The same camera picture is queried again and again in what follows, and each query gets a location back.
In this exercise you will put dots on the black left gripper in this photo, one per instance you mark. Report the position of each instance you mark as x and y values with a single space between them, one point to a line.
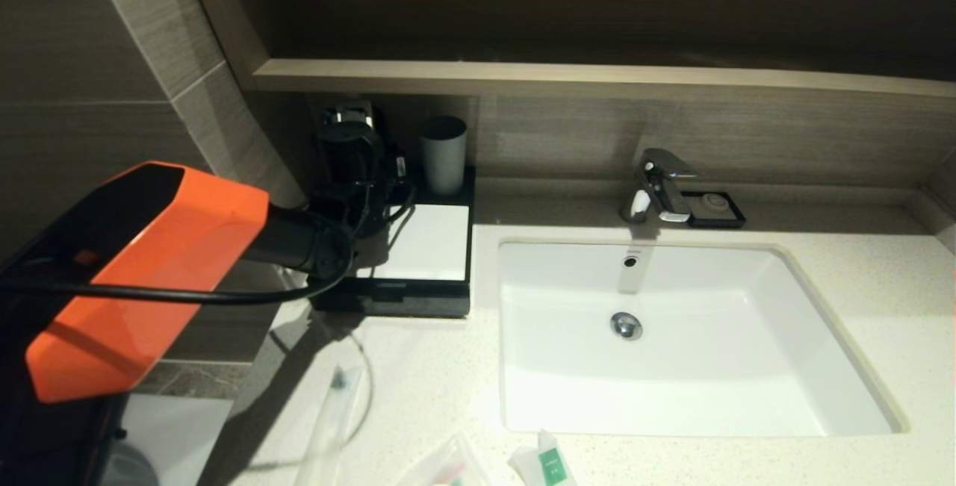
349 157

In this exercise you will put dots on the orange and black left arm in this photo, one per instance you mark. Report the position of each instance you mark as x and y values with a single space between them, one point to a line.
149 262

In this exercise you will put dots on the black box with white lid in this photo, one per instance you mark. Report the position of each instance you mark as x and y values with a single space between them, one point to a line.
433 247

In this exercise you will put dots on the grey cup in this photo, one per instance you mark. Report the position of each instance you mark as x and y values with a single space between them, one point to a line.
444 163

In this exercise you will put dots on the toothbrush in clear packet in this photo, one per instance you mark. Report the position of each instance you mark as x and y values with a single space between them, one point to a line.
332 426

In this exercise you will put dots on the chrome faucet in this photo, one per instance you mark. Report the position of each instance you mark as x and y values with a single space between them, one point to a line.
661 186

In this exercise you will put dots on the chrome drain stopper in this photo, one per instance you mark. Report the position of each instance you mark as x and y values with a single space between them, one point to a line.
626 326

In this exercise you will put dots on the clear plastic packet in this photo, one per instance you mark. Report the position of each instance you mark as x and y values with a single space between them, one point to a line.
448 469

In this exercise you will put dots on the black soap dish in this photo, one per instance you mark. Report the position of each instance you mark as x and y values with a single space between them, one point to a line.
691 221

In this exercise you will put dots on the round grey soap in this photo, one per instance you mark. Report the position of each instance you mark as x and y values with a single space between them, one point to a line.
713 206

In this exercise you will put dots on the white sink basin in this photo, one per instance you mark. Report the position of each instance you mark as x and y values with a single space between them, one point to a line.
709 366

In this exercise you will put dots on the wooden wall shelf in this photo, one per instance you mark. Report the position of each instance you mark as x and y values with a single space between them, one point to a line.
597 80

